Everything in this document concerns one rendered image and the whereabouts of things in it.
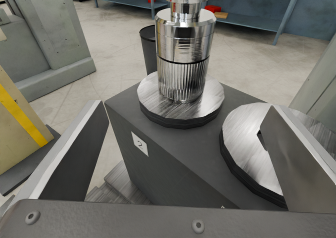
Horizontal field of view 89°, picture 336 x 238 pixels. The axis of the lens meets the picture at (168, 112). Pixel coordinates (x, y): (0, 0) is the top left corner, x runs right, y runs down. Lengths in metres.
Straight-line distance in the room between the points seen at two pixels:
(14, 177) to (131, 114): 1.59
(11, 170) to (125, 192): 1.51
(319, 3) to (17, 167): 4.69
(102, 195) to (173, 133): 0.22
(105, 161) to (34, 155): 0.58
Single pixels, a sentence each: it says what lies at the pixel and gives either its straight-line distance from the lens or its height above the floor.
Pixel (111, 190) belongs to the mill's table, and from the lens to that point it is 0.36.
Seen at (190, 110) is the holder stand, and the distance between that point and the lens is 0.16.
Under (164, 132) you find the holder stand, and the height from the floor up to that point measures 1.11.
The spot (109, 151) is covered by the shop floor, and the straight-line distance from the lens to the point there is 1.56.
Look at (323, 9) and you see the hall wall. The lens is 4.37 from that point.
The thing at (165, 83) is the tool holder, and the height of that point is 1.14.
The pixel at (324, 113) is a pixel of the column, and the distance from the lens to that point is 0.59.
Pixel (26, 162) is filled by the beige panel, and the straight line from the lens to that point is 1.77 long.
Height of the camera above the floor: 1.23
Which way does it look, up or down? 44 degrees down
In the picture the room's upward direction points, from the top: straight up
